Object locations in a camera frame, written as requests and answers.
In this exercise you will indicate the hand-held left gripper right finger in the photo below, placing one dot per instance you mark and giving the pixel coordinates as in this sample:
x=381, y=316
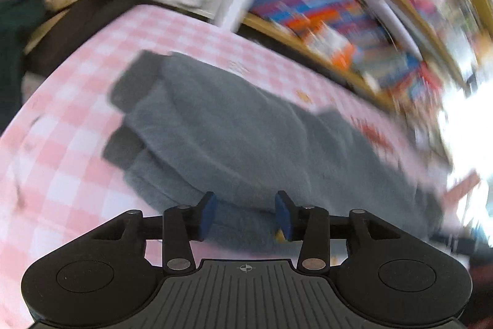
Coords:
x=284, y=215

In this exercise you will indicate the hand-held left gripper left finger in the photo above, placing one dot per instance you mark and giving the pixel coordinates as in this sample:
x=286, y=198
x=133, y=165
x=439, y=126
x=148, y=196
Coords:
x=207, y=215

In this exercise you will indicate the grey sweatshirt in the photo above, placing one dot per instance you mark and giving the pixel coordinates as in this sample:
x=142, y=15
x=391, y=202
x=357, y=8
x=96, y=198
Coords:
x=238, y=136

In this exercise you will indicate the pink checkered desk mat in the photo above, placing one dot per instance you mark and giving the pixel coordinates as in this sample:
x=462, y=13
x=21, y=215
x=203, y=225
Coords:
x=57, y=159

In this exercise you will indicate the wooden bookshelf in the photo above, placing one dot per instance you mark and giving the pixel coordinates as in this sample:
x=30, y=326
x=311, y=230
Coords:
x=269, y=26

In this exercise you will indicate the row of colourful books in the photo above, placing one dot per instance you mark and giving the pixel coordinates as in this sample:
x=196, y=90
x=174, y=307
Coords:
x=308, y=5

